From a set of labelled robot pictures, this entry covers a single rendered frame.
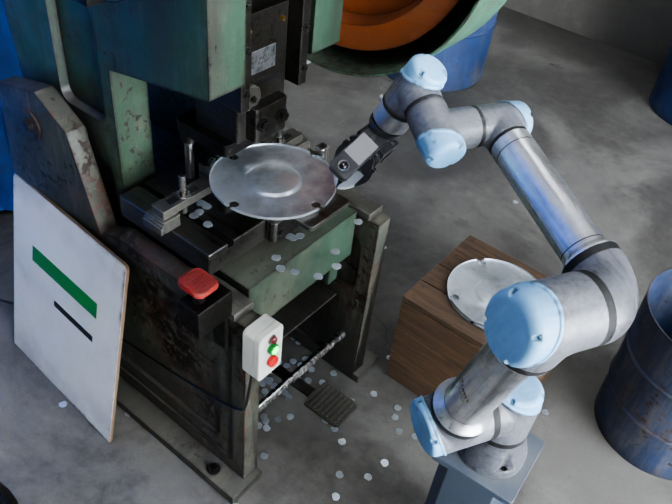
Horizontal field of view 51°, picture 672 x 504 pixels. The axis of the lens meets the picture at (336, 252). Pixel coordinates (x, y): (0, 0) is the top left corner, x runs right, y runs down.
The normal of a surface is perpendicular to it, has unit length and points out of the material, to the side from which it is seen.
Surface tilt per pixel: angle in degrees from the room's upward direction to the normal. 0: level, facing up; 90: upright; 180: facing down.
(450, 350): 90
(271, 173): 0
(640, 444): 92
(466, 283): 0
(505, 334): 83
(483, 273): 0
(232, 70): 90
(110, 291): 78
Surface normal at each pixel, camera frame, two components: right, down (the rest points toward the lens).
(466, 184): 0.10, -0.75
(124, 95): 0.78, 0.47
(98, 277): -0.63, 0.28
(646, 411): -0.79, 0.37
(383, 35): -0.62, 0.47
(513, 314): -0.90, 0.13
